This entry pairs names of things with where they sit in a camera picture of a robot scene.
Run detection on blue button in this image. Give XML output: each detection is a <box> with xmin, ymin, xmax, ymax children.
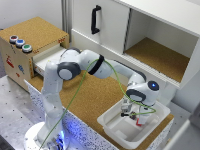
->
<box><xmin>15</xmin><ymin>38</ymin><xmax>26</xmax><ymax>49</ymax></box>

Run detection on red button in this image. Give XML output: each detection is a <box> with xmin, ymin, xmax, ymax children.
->
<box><xmin>8</xmin><ymin>34</ymin><xmax>19</xmax><ymax>45</ymax></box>

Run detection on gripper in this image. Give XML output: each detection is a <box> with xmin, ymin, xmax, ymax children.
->
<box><xmin>119</xmin><ymin>99</ymin><xmax>138</xmax><ymax>117</ymax></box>

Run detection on white plastic box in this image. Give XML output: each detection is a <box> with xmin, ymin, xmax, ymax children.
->
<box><xmin>96</xmin><ymin>99</ymin><xmax>172</xmax><ymax>141</ymax></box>

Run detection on black door handle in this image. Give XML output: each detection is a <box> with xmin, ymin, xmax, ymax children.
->
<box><xmin>90</xmin><ymin>4</ymin><xmax>103</xmax><ymax>36</ymax></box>

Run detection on white sliding door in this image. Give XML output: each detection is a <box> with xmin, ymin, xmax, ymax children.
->
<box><xmin>72</xmin><ymin>0</ymin><xmax>131</xmax><ymax>55</ymax></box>

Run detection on wooden drawer box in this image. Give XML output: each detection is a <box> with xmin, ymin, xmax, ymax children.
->
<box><xmin>0</xmin><ymin>16</ymin><xmax>71</xmax><ymax>92</ymax></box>

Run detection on wooden drawer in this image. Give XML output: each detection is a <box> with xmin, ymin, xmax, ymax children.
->
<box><xmin>31</xmin><ymin>46</ymin><xmax>70</xmax><ymax>79</ymax></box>

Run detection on white cabinet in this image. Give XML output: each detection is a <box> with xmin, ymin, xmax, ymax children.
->
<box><xmin>70</xmin><ymin>0</ymin><xmax>200</xmax><ymax>105</ymax></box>

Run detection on green button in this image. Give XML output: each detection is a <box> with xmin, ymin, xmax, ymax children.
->
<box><xmin>21</xmin><ymin>43</ymin><xmax>33</xmax><ymax>54</ymax></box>

